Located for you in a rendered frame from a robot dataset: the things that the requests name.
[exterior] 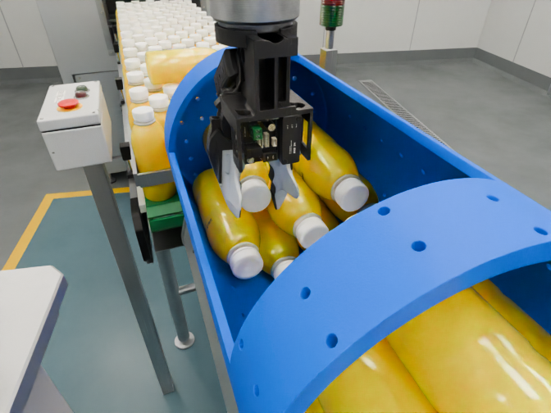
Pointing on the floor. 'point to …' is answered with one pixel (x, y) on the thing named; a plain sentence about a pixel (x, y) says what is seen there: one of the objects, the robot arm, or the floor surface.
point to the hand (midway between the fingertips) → (255, 200)
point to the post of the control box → (128, 268)
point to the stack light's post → (328, 60)
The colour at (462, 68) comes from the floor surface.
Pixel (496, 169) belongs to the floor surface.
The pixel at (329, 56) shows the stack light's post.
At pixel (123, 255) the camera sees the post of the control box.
